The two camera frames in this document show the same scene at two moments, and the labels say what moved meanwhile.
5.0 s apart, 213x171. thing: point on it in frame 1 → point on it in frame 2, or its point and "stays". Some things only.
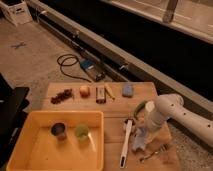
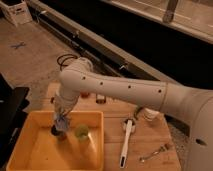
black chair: [13, 103] stays
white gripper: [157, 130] → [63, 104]
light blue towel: [140, 136] → [62, 124]
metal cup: [58, 129] stays
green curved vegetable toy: [140, 106] stays
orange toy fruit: [84, 91] stays
